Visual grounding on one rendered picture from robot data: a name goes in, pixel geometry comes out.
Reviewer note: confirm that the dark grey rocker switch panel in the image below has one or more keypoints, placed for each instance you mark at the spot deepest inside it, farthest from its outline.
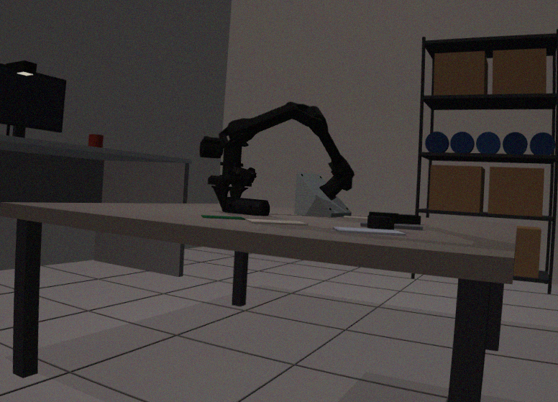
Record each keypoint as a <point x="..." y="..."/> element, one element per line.
<point x="247" y="206"/>

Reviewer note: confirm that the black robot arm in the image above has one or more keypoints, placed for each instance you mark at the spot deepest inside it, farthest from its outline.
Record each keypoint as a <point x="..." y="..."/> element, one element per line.
<point x="242" y="130"/>

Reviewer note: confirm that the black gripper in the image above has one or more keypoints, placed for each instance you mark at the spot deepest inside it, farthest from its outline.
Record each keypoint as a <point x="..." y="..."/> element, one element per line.
<point x="223" y="181"/>

